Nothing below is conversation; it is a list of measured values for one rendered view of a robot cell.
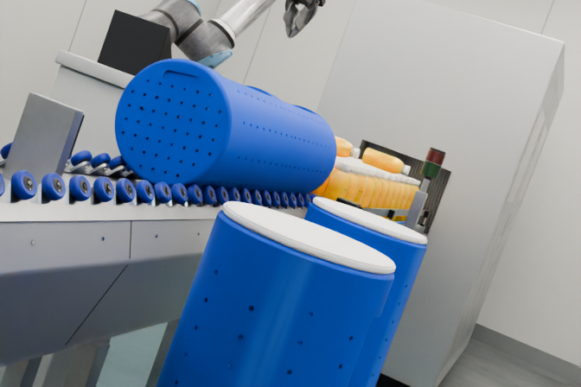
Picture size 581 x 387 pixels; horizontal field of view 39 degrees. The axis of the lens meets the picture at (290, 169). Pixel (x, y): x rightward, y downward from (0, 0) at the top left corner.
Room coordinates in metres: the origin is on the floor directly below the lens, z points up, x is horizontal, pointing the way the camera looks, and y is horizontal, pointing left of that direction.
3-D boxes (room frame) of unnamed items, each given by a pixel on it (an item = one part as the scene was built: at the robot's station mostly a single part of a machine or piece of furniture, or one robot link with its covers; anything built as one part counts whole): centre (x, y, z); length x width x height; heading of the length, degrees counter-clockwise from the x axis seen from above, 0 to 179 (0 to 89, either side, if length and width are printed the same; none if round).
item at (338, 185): (2.74, -0.17, 1.00); 0.07 x 0.07 x 0.19
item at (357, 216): (1.88, -0.21, 1.03); 0.28 x 0.28 x 0.01
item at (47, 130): (1.40, 0.41, 1.00); 0.10 x 0.04 x 0.15; 72
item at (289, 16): (2.26, 0.15, 1.44); 0.06 x 0.03 x 0.09; 162
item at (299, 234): (1.24, -0.06, 1.03); 0.28 x 0.28 x 0.01
